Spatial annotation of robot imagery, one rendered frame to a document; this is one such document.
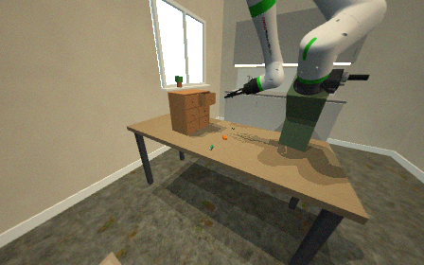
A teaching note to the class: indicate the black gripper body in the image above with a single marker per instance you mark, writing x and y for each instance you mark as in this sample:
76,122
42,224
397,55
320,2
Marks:
246,89

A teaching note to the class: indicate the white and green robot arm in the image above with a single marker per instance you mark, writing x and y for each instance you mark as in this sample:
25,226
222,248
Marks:
347,22

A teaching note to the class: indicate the orange chest of drawers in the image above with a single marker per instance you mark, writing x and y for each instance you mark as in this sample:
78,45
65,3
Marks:
177,106

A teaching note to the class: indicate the brown wooden drawer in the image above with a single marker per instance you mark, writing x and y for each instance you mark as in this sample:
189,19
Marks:
207,99
192,126
204,121
191,101
192,114
203,110

